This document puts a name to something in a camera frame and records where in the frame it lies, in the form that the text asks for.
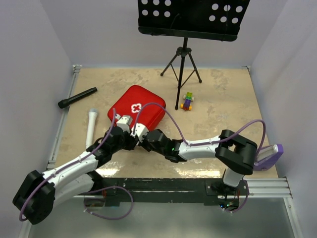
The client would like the red black medicine kit case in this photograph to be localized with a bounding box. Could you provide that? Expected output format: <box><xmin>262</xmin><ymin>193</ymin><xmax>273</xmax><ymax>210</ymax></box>
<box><xmin>107</xmin><ymin>85</ymin><xmax>166</xmax><ymax>130</ymax></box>

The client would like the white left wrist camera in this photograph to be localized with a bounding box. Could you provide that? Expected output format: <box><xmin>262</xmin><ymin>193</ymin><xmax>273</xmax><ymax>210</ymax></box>
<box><xmin>116</xmin><ymin>115</ymin><xmax>133</xmax><ymax>132</ymax></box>

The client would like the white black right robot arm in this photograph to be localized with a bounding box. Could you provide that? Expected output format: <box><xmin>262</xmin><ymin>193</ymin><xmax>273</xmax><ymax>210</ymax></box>
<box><xmin>140</xmin><ymin>129</ymin><xmax>257</xmax><ymax>195</ymax></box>

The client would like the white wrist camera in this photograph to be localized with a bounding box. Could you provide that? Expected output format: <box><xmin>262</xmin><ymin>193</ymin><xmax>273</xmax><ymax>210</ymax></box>
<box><xmin>116</xmin><ymin>115</ymin><xmax>133</xmax><ymax>132</ymax></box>
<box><xmin>130</xmin><ymin>123</ymin><xmax>149</xmax><ymax>143</ymax></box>

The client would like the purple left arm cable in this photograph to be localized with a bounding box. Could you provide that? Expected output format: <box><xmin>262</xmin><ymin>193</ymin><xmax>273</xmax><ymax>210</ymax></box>
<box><xmin>19</xmin><ymin>108</ymin><xmax>134</xmax><ymax>222</ymax></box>

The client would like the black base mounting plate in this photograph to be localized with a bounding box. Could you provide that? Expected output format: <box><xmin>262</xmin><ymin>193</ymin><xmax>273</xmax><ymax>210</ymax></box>
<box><xmin>74</xmin><ymin>177</ymin><xmax>250</xmax><ymax>207</ymax></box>

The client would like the black flashlight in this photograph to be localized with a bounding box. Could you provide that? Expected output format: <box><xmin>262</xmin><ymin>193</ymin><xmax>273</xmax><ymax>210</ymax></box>
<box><xmin>57</xmin><ymin>87</ymin><xmax>98</xmax><ymax>109</ymax></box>

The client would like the black music stand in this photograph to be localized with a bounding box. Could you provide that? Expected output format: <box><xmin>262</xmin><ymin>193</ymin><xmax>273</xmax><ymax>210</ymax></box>
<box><xmin>137</xmin><ymin>0</ymin><xmax>251</xmax><ymax>111</ymax></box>

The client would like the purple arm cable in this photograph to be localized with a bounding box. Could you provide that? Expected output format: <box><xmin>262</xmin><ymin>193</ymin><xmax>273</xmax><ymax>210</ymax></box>
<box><xmin>133</xmin><ymin>102</ymin><xmax>267</xmax><ymax>214</ymax></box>
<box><xmin>19</xmin><ymin>108</ymin><xmax>134</xmax><ymax>222</ymax></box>

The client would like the aluminium frame rail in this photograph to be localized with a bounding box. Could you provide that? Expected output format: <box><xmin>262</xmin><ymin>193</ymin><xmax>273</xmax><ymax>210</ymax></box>
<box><xmin>45</xmin><ymin>64</ymin><xmax>82</xmax><ymax>171</ymax></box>

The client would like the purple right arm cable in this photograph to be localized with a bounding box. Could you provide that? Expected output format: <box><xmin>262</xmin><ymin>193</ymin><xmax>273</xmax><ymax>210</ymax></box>
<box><xmin>133</xmin><ymin>102</ymin><xmax>267</xmax><ymax>214</ymax></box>

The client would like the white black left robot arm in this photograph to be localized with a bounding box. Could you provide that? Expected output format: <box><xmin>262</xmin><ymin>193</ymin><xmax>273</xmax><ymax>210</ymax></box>
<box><xmin>12</xmin><ymin>126</ymin><xmax>144</xmax><ymax>225</ymax></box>

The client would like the colourful toy block car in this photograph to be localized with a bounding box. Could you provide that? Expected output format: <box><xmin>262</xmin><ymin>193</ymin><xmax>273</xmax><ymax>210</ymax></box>
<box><xmin>180</xmin><ymin>92</ymin><xmax>194</xmax><ymax>111</ymax></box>

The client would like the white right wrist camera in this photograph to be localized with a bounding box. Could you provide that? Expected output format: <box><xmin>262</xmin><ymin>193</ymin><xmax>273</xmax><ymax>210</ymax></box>
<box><xmin>130</xmin><ymin>123</ymin><xmax>149</xmax><ymax>143</ymax></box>

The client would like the purple white device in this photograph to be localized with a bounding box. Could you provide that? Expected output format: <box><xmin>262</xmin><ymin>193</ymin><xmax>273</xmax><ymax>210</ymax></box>
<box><xmin>253</xmin><ymin>144</ymin><xmax>284</xmax><ymax>171</ymax></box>

